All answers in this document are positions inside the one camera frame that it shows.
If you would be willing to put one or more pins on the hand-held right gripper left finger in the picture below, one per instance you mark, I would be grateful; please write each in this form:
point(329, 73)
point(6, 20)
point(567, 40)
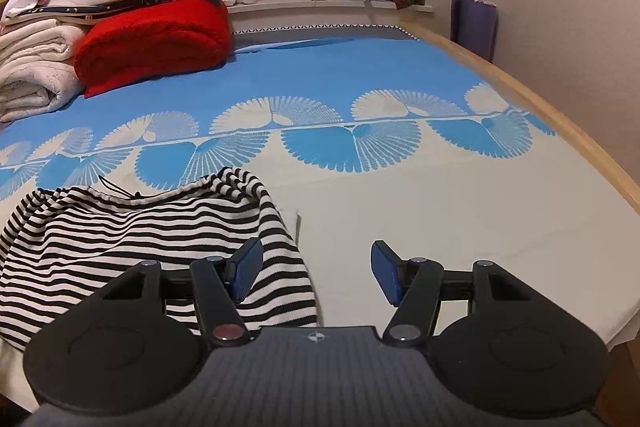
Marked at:
point(245, 272)

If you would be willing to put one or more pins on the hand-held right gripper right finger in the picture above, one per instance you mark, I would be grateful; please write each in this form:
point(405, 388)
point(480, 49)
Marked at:
point(385, 272)

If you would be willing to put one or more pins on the black white striped hooded top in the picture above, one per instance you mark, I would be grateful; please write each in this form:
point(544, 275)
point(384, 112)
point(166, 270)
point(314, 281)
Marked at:
point(125, 227)

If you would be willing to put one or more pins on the blue patterned bed sheet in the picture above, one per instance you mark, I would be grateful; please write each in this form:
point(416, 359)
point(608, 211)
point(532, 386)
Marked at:
point(400, 207)

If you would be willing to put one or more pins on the red folded blanket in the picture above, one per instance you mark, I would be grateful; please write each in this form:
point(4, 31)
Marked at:
point(155, 42)

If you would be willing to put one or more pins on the purple board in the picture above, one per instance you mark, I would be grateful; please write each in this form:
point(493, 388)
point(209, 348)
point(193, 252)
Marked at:
point(475, 27)

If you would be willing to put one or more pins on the white windowsill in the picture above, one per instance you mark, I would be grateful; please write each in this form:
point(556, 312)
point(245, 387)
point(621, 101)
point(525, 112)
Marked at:
point(300, 9)

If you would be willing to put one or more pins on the white folded quilt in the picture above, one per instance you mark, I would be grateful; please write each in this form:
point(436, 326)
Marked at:
point(35, 67)

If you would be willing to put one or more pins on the dark starred folded bedding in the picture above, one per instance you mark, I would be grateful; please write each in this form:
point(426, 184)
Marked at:
point(100, 7)

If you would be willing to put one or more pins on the wooden bed frame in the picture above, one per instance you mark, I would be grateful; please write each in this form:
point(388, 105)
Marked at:
point(575, 127)

